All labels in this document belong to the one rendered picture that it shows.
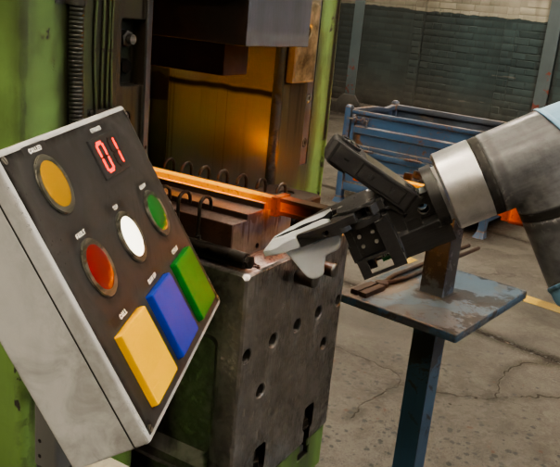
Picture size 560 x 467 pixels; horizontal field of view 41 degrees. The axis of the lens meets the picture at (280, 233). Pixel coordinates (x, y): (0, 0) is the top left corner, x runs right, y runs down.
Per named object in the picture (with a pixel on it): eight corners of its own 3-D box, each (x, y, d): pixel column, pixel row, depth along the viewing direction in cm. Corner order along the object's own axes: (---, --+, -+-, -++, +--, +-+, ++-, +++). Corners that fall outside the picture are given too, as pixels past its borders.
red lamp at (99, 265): (128, 286, 70) (130, 243, 69) (93, 300, 66) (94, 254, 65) (104, 278, 72) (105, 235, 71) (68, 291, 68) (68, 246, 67)
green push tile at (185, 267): (216, 297, 94) (190, 244, 92) (204, 320, 87) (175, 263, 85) (204, 302, 94) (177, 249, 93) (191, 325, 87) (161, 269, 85)
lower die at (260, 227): (288, 237, 143) (293, 194, 140) (229, 261, 126) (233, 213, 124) (123, 194, 163) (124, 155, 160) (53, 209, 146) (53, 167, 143)
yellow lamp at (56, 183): (86, 206, 69) (86, 159, 67) (46, 215, 65) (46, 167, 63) (61, 199, 70) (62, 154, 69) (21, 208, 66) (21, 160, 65)
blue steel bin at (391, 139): (523, 219, 553) (542, 122, 533) (484, 240, 490) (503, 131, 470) (381, 186, 618) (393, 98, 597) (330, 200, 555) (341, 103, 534)
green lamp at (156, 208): (178, 229, 89) (180, 194, 88) (153, 237, 86) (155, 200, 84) (158, 223, 91) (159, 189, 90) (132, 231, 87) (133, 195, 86)
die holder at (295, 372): (326, 422, 165) (350, 229, 152) (227, 511, 133) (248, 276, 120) (133, 347, 191) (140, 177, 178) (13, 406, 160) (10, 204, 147)
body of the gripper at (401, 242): (358, 283, 83) (462, 243, 81) (327, 214, 81) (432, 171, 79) (359, 261, 91) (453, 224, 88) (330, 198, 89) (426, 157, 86)
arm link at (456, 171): (471, 146, 77) (460, 132, 86) (426, 165, 78) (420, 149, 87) (502, 223, 79) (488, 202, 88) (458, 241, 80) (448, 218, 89)
